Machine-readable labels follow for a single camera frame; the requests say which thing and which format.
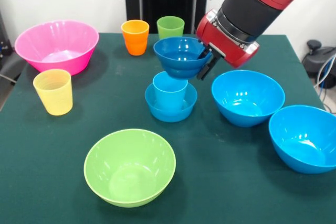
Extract dark green table cloth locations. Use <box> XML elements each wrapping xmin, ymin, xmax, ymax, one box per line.
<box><xmin>0</xmin><ymin>32</ymin><xmax>336</xmax><ymax>224</ymax></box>

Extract green cup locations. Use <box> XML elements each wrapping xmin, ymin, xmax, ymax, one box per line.
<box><xmin>156</xmin><ymin>16</ymin><xmax>185</xmax><ymax>40</ymax></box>

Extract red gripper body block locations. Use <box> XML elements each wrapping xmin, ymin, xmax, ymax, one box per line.
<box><xmin>196</xmin><ymin>8</ymin><xmax>260</xmax><ymax>69</ymax></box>

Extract light blue cup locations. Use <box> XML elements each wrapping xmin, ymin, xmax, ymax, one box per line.
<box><xmin>152</xmin><ymin>71</ymin><xmax>188</xmax><ymax>111</ymax></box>

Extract small dark blue bowl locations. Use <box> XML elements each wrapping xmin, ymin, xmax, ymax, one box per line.
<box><xmin>153</xmin><ymin>37</ymin><xmax>213</xmax><ymax>80</ymax></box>

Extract lime green bowl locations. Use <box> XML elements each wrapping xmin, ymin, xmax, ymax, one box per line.
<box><xmin>83</xmin><ymin>129</ymin><xmax>177</xmax><ymax>208</ymax></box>

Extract yellow ribbed cup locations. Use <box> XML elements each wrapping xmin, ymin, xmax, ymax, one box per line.
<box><xmin>33</xmin><ymin>68</ymin><xmax>74</xmax><ymax>116</ymax></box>

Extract large blue bowl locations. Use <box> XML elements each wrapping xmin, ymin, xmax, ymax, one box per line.
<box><xmin>268</xmin><ymin>105</ymin><xmax>336</xmax><ymax>175</ymax></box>
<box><xmin>211</xmin><ymin>70</ymin><xmax>286</xmax><ymax>128</ymax></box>

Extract orange cup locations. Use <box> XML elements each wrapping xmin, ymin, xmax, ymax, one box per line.
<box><xmin>120</xmin><ymin>19</ymin><xmax>150</xmax><ymax>57</ymax></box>

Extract small ribbed blue bowl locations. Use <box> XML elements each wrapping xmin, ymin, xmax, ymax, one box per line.
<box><xmin>144</xmin><ymin>82</ymin><xmax>198</xmax><ymax>123</ymax></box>

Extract black equipment base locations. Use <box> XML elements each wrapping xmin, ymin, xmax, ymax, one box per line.
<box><xmin>301</xmin><ymin>39</ymin><xmax>336</xmax><ymax>78</ymax></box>
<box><xmin>0</xmin><ymin>11</ymin><xmax>18</xmax><ymax>86</ymax></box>

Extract large pink bowl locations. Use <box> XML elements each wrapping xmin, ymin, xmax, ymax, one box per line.
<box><xmin>14</xmin><ymin>19</ymin><xmax>100</xmax><ymax>77</ymax></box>

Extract blue cable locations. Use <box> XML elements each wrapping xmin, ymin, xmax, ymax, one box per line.
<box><xmin>317</xmin><ymin>58</ymin><xmax>336</xmax><ymax>90</ymax></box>

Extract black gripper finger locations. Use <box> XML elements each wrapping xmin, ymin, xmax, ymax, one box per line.
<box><xmin>196</xmin><ymin>56</ymin><xmax>220</xmax><ymax>81</ymax></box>
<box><xmin>196</xmin><ymin>45</ymin><xmax>212</xmax><ymax>60</ymax></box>

